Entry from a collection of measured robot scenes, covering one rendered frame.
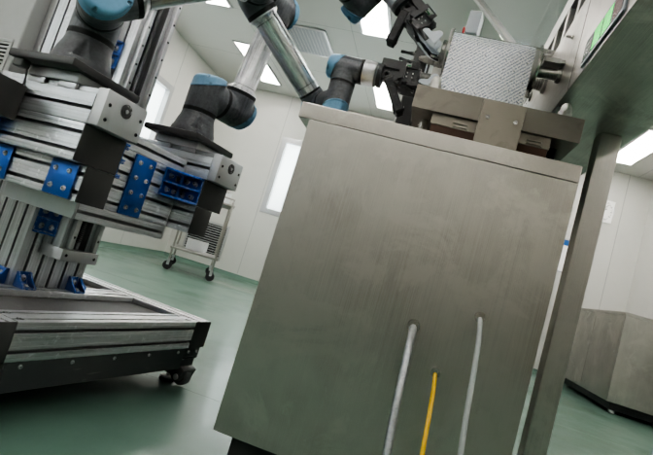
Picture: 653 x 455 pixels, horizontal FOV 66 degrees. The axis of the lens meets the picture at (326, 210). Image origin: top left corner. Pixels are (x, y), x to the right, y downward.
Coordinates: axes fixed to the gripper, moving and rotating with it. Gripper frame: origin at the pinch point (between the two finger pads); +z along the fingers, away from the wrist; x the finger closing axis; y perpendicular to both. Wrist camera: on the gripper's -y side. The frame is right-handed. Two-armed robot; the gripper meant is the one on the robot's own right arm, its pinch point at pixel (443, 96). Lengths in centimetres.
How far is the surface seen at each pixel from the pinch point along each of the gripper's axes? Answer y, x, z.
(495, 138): -16.0, -21.9, 15.3
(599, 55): 5.0, -29.2, 31.4
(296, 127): 127, 556, -219
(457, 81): 5.3, -0.3, 2.6
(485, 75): 8.7, -0.3, 9.8
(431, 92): -7.6, -19.9, -2.0
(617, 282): 31, 556, 247
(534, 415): -79, 13, 47
